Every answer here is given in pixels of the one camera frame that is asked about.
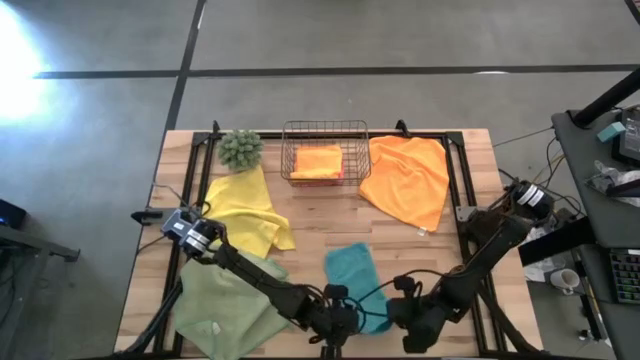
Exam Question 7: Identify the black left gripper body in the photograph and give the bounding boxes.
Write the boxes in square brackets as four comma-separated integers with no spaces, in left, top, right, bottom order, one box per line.
[309,283,362,346]

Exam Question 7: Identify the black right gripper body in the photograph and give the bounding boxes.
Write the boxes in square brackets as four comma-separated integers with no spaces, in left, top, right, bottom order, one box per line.
[388,274,444,354]

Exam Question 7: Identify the teal microfiber towel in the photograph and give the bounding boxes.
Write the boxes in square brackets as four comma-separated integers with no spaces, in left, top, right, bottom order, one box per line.
[323,242,395,336]

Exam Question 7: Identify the orange microfiber towel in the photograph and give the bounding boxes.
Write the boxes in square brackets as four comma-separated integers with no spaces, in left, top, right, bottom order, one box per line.
[289,144,345,181]
[358,134,451,236]

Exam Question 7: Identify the pink microfiber towel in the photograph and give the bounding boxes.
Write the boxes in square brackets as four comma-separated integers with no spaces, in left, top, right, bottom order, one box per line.
[291,159,347,187]

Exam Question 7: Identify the light green microfiber towel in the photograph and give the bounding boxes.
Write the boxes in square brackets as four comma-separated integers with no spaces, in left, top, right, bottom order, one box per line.
[172,247,296,360]

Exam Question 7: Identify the yellow microfiber towel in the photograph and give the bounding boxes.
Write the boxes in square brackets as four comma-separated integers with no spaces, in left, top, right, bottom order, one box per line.
[202,164,297,260]

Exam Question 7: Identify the white paper bag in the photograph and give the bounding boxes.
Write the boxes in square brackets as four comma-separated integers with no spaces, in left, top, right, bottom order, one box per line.
[519,224,556,284]

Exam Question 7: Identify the white mug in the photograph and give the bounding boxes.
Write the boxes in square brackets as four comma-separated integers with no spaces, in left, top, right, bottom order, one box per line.
[549,268,581,295]

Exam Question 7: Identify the black side table bar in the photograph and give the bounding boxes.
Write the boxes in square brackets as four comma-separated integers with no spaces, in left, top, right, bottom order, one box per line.
[517,215,597,267]

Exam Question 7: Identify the green artificial plant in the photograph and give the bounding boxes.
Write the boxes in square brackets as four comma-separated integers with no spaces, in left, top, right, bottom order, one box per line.
[217,128,265,172]

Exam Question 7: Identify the black keyboard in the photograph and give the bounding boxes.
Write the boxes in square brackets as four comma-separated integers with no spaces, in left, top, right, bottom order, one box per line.
[608,248,640,306]

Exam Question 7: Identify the grey side table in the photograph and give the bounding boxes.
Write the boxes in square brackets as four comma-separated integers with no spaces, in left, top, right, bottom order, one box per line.
[551,102,640,360]

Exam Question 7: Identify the crumpled plastic bag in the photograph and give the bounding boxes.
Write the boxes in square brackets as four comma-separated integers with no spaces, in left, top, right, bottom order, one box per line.
[584,159,640,209]

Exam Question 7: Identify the small teal box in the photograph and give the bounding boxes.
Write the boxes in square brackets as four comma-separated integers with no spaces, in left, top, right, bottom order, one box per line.
[597,121,627,144]

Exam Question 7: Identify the black electronic device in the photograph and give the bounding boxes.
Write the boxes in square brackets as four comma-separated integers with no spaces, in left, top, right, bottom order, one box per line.
[612,107,640,166]

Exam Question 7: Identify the grey metal stand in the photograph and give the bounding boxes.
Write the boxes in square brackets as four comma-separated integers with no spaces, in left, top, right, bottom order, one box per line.
[0,224,82,360]

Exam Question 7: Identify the black pole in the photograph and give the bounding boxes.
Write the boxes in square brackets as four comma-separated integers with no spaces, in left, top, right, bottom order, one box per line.
[572,67,640,129]

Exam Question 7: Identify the black box with blue light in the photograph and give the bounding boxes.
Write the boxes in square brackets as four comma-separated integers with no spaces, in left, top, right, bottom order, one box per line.
[0,198,29,230]

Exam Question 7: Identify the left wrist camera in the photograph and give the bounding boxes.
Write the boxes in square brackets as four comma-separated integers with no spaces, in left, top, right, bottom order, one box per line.
[340,302,362,333]

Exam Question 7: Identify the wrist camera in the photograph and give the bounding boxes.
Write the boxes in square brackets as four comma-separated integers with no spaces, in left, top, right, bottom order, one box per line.
[340,302,362,333]
[388,300,411,331]

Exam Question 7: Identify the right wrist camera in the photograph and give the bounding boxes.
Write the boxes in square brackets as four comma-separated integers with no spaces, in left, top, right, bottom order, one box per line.
[388,300,411,331]

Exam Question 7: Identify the black aluminium table frame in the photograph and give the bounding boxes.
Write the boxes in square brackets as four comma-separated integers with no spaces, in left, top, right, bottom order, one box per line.
[117,130,546,360]

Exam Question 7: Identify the tangled floor cables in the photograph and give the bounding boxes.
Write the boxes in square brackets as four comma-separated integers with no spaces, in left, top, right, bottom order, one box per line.
[492,127,586,236]

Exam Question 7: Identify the black wire basket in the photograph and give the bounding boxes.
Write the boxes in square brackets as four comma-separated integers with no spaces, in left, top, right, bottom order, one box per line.
[279,118,373,189]

